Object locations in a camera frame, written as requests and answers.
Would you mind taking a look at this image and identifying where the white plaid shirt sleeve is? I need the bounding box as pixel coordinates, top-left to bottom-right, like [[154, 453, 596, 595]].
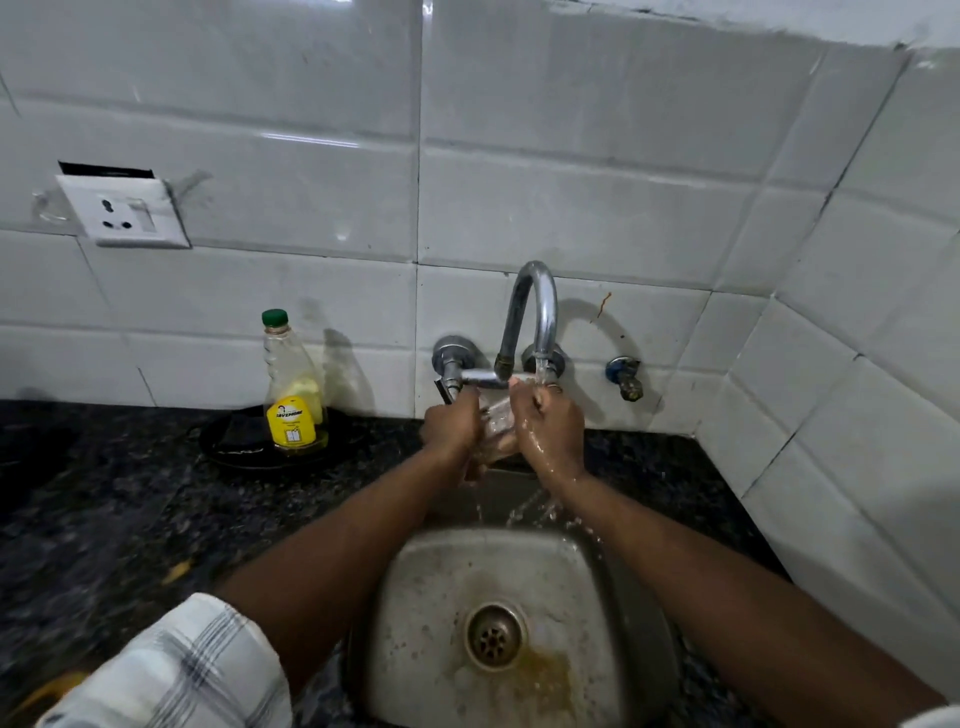
[[36, 592, 294, 728]]

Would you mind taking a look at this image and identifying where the small brass wall tap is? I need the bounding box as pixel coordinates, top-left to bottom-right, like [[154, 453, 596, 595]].
[[605, 356, 645, 403]]

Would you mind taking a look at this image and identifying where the person's right hand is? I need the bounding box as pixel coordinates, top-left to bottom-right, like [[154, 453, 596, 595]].
[[508, 377, 587, 486]]

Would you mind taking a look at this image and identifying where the person's left hand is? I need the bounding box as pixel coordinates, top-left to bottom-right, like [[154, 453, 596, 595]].
[[418, 386, 487, 482]]

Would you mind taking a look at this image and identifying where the dish soap bottle green cap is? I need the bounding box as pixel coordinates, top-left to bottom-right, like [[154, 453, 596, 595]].
[[261, 308, 330, 456]]

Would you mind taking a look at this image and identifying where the black round plate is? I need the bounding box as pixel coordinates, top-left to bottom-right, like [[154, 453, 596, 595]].
[[198, 405, 354, 472]]

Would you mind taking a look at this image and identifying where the chrome curved sink faucet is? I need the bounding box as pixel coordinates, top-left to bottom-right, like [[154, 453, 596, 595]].
[[432, 261, 568, 406]]

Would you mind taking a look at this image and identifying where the person's right forearm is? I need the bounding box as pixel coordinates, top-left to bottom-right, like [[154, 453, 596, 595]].
[[541, 471, 948, 728]]

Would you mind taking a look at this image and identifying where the clear drinking glass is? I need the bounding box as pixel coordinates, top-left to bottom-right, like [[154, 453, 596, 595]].
[[477, 396, 523, 468]]

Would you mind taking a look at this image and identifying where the white wall power socket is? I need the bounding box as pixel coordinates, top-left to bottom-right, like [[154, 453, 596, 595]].
[[55, 161, 192, 249]]

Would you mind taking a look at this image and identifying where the person's left forearm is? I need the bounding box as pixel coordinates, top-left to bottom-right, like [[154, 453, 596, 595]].
[[213, 444, 481, 695]]

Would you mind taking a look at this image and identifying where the round metal sink drain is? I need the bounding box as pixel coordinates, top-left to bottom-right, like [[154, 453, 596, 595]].
[[463, 602, 528, 672]]

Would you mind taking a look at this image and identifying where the stainless steel sink basin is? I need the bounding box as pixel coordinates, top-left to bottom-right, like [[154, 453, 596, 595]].
[[346, 466, 682, 728]]

